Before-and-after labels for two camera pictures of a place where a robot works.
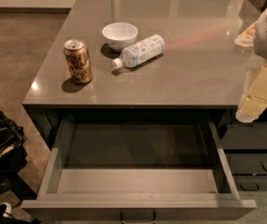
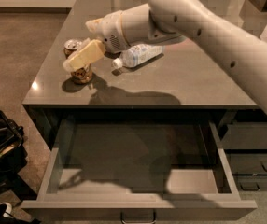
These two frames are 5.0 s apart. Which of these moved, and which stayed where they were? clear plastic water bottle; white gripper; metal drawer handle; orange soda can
Moved: white gripper
Stayed: orange soda can; clear plastic water bottle; metal drawer handle
